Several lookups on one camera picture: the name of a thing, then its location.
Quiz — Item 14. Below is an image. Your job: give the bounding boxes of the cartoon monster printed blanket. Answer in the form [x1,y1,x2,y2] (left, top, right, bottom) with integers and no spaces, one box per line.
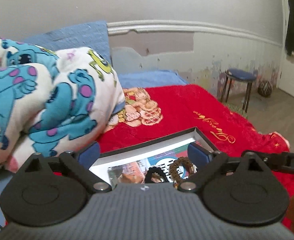
[0,32,126,177]

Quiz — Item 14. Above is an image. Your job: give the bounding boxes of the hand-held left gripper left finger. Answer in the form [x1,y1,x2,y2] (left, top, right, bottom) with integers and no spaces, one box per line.
[17,141,112,193]

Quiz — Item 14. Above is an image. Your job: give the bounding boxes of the zebra striped ball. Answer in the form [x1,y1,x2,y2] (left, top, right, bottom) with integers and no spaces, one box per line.
[258,80,273,98]

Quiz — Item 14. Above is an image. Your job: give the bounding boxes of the black cardboard box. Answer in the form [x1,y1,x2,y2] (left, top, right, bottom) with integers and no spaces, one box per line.
[88,127,221,183]

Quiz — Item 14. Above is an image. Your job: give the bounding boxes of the green patterned cloth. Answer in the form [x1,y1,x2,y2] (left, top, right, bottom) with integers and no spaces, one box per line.
[224,102,249,118]

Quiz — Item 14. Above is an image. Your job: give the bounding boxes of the white wall trim rail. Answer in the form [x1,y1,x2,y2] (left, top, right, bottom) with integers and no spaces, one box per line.
[107,19,284,48]

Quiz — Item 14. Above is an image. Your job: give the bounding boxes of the brown braided bracelet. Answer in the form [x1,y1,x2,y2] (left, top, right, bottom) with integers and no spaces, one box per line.
[169,156,196,189]

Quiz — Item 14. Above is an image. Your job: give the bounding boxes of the blue seat metal stool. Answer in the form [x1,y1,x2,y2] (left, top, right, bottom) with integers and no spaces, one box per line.
[220,68,257,113]

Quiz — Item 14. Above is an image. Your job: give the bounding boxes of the blue pillow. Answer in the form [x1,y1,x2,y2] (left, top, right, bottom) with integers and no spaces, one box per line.
[21,20,113,67]

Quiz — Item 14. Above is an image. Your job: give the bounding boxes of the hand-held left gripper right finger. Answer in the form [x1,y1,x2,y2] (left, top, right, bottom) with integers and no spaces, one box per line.
[178,142,273,192]

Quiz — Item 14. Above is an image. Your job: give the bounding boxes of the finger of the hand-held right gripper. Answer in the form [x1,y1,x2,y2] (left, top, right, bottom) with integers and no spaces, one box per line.
[258,152,290,173]

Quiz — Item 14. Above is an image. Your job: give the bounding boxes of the black scrunchie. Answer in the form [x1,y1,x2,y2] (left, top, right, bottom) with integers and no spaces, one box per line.
[144,167,168,184]

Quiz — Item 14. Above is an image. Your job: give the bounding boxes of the red plush blanket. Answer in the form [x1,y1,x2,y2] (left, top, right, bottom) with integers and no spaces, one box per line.
[97,83,294,233]

